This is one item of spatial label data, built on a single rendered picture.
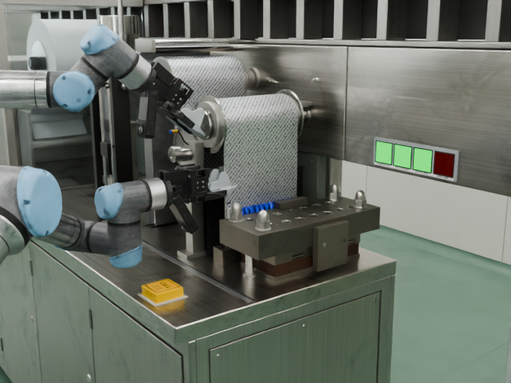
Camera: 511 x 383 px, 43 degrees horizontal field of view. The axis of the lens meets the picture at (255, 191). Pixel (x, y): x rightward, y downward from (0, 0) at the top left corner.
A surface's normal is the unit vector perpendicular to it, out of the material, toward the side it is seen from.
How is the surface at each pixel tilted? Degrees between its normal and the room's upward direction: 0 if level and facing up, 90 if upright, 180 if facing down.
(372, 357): 90
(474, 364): 0
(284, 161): 90
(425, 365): 0
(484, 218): 90
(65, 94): 90
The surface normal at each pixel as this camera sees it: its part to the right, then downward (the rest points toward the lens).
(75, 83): 0.18, 0.25
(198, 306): 0.00, -0.97
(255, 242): -0.80, 0.15
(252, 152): 0.60, 0.19
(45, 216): 0.97, -0.01
